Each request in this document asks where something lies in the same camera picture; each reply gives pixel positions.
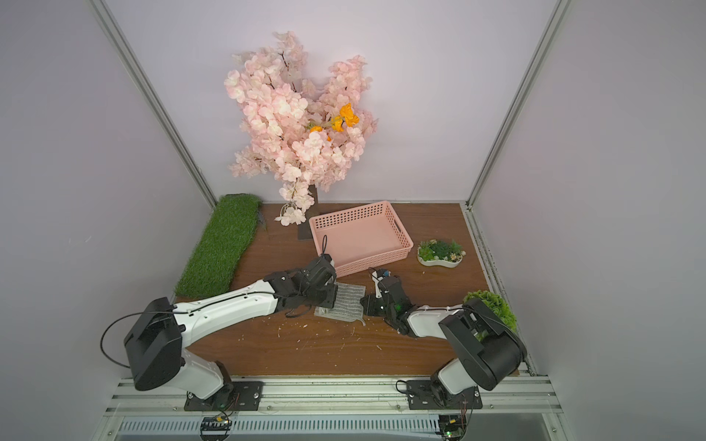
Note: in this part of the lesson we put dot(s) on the left corner aluminium post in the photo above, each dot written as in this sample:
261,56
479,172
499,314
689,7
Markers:
129,60

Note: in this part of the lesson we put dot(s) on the round green leafy plant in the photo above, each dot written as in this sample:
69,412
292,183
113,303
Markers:
497,305

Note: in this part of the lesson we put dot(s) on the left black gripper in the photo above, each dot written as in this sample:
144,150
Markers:
326,292

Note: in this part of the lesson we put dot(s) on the pink plastic basket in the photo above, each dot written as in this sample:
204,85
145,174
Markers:
362,237

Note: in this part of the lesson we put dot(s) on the right corner aluminium post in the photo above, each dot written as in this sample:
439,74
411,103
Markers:
524,89

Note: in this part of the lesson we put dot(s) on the corner aluminium post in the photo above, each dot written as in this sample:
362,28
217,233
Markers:
524,89
129,60

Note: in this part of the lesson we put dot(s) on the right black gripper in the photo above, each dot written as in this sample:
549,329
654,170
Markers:
377,305

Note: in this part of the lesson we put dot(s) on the green artificial grass mat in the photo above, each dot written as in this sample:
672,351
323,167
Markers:
212,264

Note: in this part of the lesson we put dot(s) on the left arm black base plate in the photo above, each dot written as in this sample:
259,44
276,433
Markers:
237,395

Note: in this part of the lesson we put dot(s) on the orange artificial flowers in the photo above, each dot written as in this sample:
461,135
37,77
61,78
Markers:
346,117

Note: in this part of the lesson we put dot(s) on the pink cherry blossom tree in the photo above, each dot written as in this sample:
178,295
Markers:
278,103

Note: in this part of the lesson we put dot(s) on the aluminium mounting rail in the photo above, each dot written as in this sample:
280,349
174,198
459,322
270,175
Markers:
282,395

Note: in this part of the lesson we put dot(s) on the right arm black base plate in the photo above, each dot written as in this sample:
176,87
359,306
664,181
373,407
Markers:
431,396

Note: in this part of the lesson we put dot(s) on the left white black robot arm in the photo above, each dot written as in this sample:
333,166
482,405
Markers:
157,346

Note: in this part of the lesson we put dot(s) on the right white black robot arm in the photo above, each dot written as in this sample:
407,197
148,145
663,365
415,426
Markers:
486,349

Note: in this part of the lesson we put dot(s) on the succulents in white dish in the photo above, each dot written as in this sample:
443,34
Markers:
440,253

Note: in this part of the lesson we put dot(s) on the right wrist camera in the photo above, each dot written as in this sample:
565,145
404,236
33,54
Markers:
380,280

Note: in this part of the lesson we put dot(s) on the grey striped dishcloth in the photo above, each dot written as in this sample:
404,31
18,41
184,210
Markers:
347,307

